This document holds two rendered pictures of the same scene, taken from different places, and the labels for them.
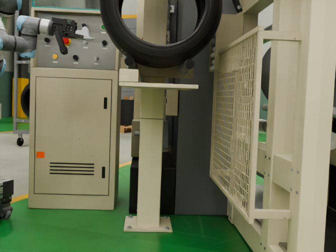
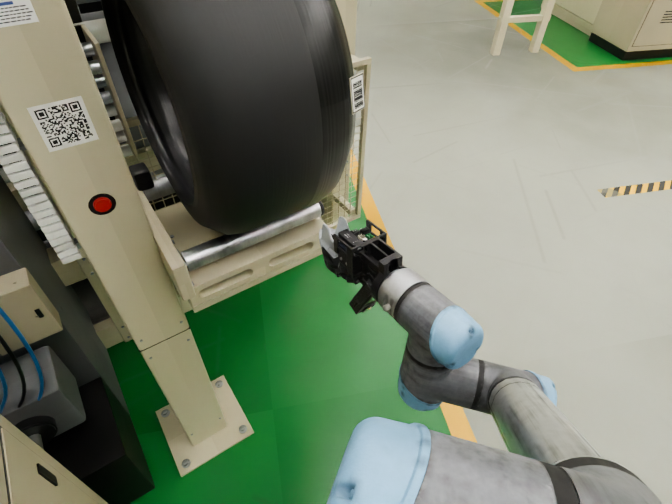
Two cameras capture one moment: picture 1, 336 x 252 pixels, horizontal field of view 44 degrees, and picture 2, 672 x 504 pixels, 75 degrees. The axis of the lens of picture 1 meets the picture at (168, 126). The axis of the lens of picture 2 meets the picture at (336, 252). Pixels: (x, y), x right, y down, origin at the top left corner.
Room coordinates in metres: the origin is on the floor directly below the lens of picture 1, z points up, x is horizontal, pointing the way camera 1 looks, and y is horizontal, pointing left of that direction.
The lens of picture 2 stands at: (2.31, 0.91, 1.57)
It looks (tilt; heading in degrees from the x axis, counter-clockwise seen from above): 45 degrees down; 238
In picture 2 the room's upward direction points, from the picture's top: 1 degrees clockwise
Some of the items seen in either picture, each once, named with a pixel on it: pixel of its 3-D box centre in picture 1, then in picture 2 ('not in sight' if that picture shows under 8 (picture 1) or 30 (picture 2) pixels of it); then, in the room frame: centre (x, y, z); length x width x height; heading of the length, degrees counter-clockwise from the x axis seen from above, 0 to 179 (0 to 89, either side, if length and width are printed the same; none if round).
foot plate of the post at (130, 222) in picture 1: (148, 222); (203, 421); (2.35, 0.09, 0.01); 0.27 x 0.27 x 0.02; 3
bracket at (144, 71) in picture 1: (157, 68); (154, 227); (2.28, 0.07, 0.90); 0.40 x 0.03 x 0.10; 93
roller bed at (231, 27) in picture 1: (225, 44); (72, 103); (2.34, -0.31, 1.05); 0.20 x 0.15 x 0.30; 3
